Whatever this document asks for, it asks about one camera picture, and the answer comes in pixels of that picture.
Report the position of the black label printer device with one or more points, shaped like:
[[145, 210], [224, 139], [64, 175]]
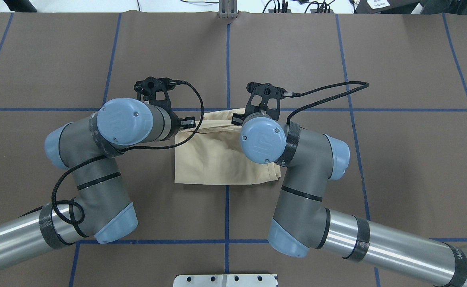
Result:
[[386, 6]]

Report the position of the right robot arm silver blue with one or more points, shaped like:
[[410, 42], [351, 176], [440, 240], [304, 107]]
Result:
[[302, 221]]

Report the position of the beige long sleeve shirt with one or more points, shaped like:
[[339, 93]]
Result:
[[213, 155]]

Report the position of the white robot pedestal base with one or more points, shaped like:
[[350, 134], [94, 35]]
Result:
[[226, 280]]

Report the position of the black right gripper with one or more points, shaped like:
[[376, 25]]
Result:
[[238, 118]]

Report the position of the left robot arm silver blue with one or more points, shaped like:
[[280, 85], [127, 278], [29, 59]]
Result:
[[90, 198]]

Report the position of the aluminium frame post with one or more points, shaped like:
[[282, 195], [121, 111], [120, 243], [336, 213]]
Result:
[[227, 9]]

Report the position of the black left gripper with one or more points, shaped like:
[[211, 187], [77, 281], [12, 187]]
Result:
[[175, 120]]

